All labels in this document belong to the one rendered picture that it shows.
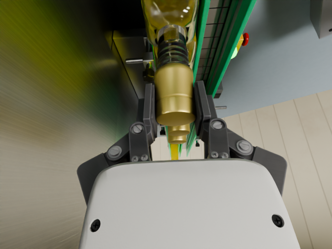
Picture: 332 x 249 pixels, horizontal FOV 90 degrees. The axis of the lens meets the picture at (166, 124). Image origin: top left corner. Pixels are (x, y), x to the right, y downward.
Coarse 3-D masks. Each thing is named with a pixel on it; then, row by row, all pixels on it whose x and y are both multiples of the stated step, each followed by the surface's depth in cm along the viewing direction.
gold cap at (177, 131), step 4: (188, 124) 25; (168, 128) 25; (172, 128) 24; (176, 128) 24; (180, 128) 24; (184, 128) 24; (188, 128) 25; (168, 132) 25; (172, 132) 25; (176, 132) 25; (180, 132) 25; (184, 132) 25; (188, 132) 25
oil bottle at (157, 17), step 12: (144, 0) 15; (156, 0) 15; (168, 0) 15; (180, 0) 15; (192, 0) 15; (144, 12) 16; (156, 12) 15; (168, 12) 15; (180, 12) 15; (192, 12) 15; (156, 24) 16; (168, 24) 16; (180, 24) 16; (192, 24) 16; (156, 36) 17; (192, 36) 18
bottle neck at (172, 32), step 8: (160, 32) 16; (168, 32) 15; (176, 32) 15; (184, 32) 16; (160, 40) 16; (168, 40) 15; (176, 40) 15; (184, 40) 16; (160, 48) 15; (168, 48) 15; (176, 48) 15; (184, 48) 15; (160, 56) 15; (168, 56) 14; (176, 56) 14; (184, 56) 15; (160, 64) 15
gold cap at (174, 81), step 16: (176, 64) 14; (160, 80) 14; (176, 80) 13; (192, 80) 14; (160, 96) 13; (176, 96) 13; (192, 96) 13; (160, 112) 13; (176, 112) 12; (192, 112) 13
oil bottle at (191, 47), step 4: (192, 44) 21; (196, 44) 21; (156, 48) 21; (188, 48) 20; (192, 48) 21; (196, 48) 21; (156, 52) 21; (188, 52) 20; (192, 52) 21; (156, 56) 21; (188, 56) 21; (192, 56) 21; (156, 60) 22; (192, 60) 21; (156, 64) 22; (192, 64) 22; (156, 68) 24; (192, 68) 23
